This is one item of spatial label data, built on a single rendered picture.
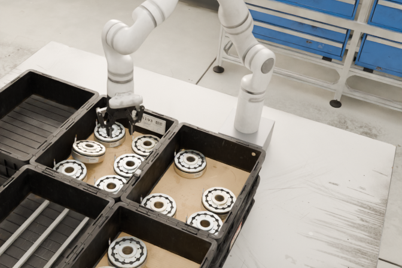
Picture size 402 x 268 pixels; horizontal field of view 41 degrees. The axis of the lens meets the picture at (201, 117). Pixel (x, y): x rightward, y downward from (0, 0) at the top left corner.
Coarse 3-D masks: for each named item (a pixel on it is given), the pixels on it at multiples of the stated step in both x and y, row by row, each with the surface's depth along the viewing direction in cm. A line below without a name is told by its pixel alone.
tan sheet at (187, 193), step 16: (208, 160) 175; (176, 176) 168; (208, 176) 169; (224, 176) 170; (240, 176) 170; (160, 192) 162; (176, 192) 162; (192, 192) 163; (176, 208) 157; (192, 208) 158
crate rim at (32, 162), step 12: (72, 120) 169; (168, 120) 175; (60, 132) 164; (48, 144) 159; (156, 144) 164; (36, 156) 155; (48, 168) 151; (72, 180) 149; (132, 180) 151; (108, 192) 146; (120, 192) 147
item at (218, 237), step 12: (204, 132) 171; (168, 144) 165; (240, 144) 168; (156, 156) 162; (264, 156) 164; (144, 168) 155; (252, 180) 156; (240, 192) 151; (132, 204) 144; (240, 204) 150; (168, 216) 142; (228, 216) 143; (192, 228) 139; (228, 228) 142; (216, 240) 137
